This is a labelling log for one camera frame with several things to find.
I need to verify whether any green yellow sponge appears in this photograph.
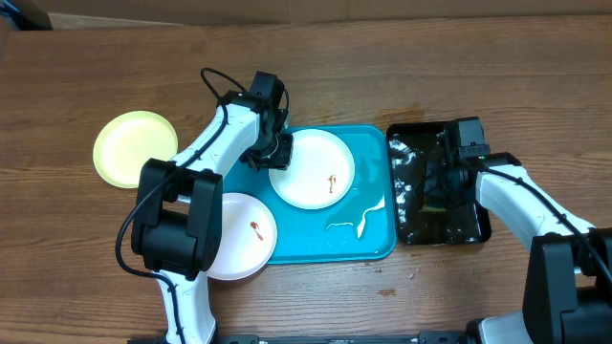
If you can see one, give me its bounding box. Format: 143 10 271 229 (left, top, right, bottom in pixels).
422 204 448 212

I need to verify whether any white plate blue rim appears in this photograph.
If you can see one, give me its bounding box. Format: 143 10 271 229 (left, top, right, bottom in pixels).
269 129 356 210

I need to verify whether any white plate pink rim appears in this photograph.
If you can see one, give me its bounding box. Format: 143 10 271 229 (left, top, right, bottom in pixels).
208 193 277 281

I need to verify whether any white plate green rim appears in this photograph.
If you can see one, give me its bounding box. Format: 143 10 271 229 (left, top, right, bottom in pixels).
93 110 179 188

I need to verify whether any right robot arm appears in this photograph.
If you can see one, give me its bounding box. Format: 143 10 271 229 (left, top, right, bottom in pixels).
423 118 611 344

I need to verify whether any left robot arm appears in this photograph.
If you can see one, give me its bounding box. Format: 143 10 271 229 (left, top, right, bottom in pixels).
115 72 293 343

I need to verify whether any black rectangular water tray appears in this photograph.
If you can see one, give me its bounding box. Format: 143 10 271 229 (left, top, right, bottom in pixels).
386 121 492 246

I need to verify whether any teal plastic tray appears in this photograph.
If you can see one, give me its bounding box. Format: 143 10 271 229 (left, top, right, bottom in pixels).
224 124 397 265

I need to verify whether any dark object top left corner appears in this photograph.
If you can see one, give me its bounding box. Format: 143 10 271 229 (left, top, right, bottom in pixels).
1 0 53 31

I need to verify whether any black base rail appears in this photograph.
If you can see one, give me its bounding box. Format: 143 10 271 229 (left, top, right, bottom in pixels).
212 331 478 344

